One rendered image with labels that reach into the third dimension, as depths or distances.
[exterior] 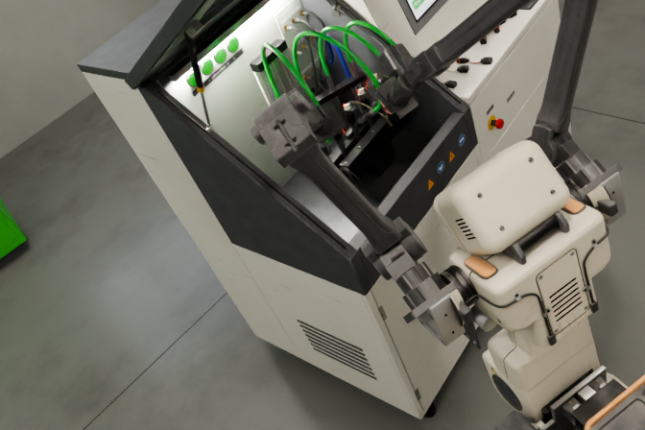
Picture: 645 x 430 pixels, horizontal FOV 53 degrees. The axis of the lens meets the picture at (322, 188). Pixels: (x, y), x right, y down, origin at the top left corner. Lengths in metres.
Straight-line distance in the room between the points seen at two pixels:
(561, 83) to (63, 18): 4.73
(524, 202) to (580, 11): 0.40
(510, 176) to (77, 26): 4.84
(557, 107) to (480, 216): 0.34
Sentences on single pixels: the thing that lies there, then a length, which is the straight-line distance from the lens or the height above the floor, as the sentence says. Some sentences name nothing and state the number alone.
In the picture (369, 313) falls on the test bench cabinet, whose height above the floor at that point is 0.70.
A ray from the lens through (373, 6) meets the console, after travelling 2.17.
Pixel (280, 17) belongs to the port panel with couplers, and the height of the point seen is 1.34.
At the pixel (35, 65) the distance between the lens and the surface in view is 5.68.
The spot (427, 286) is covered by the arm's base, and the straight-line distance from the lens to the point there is 1.29.
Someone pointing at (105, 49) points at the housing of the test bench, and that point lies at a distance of 2.12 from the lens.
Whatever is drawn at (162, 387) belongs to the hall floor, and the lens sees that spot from 3.11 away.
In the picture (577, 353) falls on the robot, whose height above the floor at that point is 0.81.
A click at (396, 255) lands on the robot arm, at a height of 1.26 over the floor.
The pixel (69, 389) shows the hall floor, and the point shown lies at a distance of 3.43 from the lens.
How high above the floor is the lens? 2.21
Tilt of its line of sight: 38 degrees down
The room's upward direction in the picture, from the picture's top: 24 degrees counter-clockwise
